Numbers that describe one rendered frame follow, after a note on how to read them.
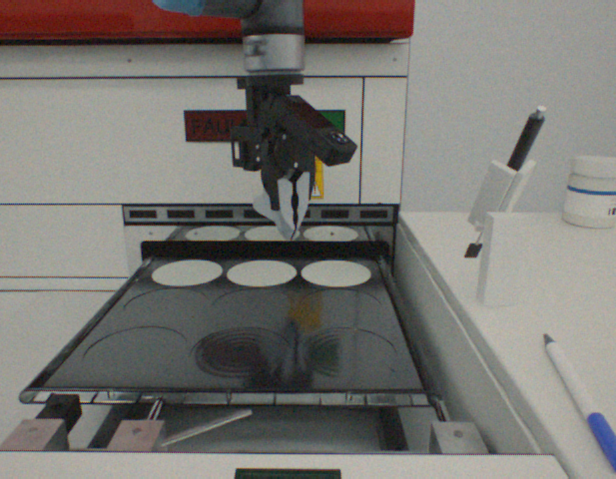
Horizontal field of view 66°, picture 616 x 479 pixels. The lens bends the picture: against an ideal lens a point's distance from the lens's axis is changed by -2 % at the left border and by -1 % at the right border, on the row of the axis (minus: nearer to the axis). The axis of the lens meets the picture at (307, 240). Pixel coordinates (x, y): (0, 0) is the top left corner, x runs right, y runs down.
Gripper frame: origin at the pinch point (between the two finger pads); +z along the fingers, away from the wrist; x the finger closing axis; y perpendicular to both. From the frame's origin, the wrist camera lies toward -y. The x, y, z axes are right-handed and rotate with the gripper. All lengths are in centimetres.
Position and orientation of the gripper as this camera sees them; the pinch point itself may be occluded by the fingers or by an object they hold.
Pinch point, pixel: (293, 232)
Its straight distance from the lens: 63.5
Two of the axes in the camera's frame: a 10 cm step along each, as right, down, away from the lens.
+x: -6.4, 2.6, -7.3
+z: 0.2, 9.5, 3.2
